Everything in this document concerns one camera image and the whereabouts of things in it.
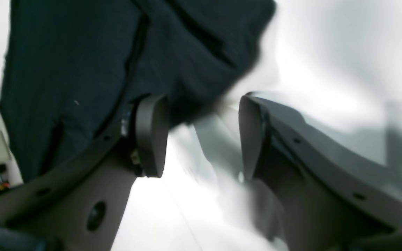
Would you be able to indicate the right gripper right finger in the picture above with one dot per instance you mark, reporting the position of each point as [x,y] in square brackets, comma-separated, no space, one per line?
[321,206]

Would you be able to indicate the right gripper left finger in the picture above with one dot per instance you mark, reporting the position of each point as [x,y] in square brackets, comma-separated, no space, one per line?
[79,205]

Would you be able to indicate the black T-shirt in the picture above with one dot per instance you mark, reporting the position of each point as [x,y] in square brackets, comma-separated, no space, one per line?
[73,66]

